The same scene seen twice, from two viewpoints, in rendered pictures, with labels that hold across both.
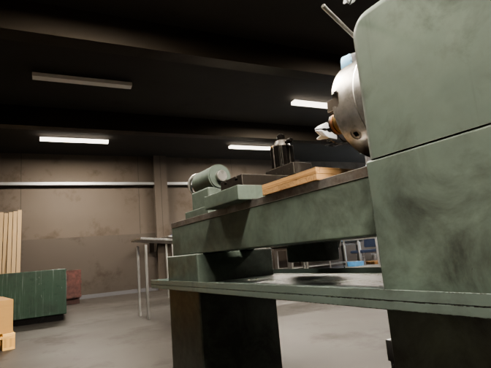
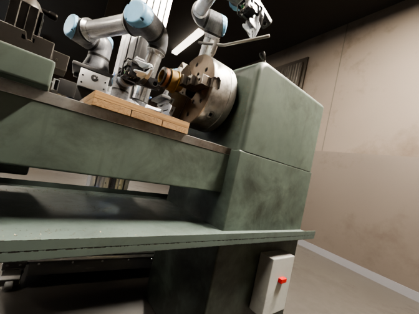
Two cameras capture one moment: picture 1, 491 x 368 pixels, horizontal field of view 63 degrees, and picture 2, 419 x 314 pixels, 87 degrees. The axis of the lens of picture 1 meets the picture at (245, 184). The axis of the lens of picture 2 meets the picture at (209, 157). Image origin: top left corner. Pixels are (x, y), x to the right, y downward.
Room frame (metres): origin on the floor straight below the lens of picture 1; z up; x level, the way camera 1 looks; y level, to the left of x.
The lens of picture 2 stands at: (1.18, 0.54, 0.78)
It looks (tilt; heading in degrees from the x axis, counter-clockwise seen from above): 2 degrees up; 264
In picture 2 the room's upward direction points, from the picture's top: 13 degrees clockwise
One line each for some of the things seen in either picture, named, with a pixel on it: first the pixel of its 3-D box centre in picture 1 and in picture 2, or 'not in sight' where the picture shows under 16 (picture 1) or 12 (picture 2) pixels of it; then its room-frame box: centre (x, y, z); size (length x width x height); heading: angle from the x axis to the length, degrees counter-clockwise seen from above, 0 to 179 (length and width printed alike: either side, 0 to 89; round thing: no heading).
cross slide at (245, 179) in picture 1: (273, 184); (9, 57); (1.72, -0.12, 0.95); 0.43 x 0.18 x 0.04; 122
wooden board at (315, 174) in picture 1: (326, 183); (128, 117); (1.42, -0.29, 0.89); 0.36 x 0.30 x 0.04; 122
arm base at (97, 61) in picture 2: not in sight; (96, 65); (1.81, -0.82, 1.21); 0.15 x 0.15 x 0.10
